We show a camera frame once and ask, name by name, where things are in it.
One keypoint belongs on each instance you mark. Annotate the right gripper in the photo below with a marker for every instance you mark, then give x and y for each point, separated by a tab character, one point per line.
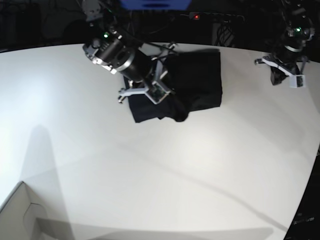
142	70

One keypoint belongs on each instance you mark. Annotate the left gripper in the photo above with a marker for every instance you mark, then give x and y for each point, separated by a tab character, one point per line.
280	70

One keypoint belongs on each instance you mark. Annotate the black t-shirt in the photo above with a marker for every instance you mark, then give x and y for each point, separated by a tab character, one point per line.
194	76

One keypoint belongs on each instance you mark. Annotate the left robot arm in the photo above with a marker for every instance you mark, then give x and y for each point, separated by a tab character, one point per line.
287	58

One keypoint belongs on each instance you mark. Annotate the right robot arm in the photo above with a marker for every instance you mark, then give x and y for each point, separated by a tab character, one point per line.
105	48

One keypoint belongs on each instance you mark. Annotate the black power strip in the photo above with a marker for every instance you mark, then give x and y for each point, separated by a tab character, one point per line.
216	17

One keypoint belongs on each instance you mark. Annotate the blue plastic bin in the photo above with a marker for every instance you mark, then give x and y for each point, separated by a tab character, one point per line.
155	4

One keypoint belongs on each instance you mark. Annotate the white cardboard box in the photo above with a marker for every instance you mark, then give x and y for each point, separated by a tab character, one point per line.
20	218

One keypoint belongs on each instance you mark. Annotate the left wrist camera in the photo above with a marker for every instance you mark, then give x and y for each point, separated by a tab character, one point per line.
297	81

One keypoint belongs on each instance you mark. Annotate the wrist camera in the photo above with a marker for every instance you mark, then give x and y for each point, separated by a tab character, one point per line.
158	92
297	81

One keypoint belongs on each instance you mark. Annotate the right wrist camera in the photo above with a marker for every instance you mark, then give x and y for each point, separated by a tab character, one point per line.
158	92

